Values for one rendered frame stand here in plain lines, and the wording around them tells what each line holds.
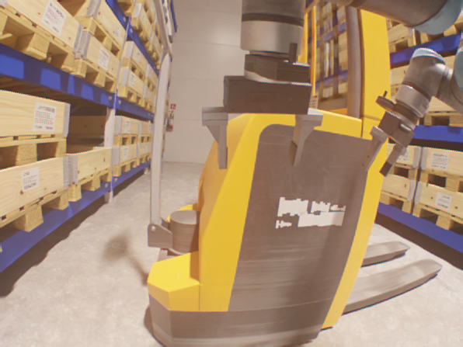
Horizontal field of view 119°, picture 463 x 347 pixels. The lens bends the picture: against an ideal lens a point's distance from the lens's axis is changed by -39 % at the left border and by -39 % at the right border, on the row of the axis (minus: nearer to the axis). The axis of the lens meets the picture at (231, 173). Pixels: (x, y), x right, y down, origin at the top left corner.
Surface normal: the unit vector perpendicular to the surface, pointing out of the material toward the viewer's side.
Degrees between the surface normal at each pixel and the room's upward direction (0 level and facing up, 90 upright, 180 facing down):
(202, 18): 90
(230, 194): 90
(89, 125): 90
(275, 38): 115
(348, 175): 90
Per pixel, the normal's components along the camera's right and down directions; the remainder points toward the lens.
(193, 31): 0.14, 0.17
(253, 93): 0.15, 0.55
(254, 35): -0.61, 0.42
